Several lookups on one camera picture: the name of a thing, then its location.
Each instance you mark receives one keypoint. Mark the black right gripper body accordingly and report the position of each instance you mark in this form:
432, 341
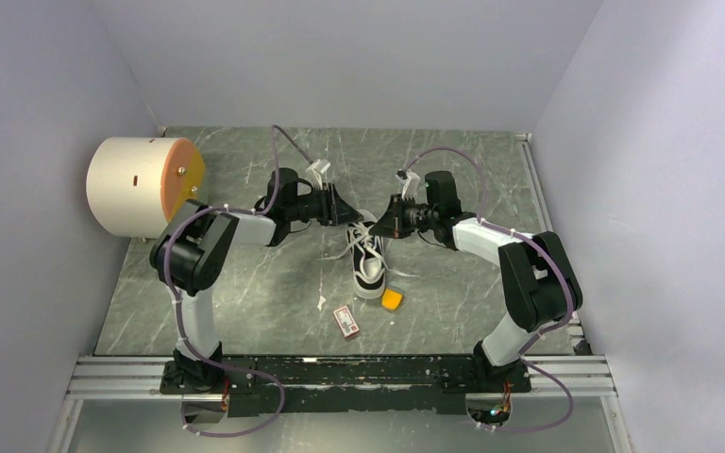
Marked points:
413, 216

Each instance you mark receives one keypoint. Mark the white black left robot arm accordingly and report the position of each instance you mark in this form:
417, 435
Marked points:
191, 252

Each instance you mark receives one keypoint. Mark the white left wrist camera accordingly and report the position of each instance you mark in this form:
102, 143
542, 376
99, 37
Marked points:
317, 173

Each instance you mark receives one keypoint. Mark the red and white small box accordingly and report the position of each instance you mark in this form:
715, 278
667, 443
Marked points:
346, 322

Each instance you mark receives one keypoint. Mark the black and white sneaker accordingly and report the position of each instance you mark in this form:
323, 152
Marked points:
367, 288

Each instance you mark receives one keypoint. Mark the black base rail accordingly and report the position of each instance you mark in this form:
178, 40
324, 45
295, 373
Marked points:
257, 385

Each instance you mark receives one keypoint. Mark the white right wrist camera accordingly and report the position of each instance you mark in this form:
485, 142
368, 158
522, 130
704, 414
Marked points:
410, 182

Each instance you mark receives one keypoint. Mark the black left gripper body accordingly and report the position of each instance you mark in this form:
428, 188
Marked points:
315, 206

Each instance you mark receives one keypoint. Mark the white shoelace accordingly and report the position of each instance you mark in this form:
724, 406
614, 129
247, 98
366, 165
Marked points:
360, 238

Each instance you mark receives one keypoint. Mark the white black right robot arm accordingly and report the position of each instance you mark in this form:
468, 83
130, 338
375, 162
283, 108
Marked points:
540, 289

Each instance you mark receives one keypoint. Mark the yellow block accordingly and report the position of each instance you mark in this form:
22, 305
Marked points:
391, 299

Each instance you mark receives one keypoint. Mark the cream cylinder with orange face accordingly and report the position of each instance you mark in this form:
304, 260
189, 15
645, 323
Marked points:
134, 186

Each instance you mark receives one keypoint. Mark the aluminium frame rail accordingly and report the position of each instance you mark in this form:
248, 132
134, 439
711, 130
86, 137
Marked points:
138, 379

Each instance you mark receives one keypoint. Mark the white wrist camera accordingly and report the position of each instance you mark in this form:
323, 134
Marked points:
317, 173
410, 182

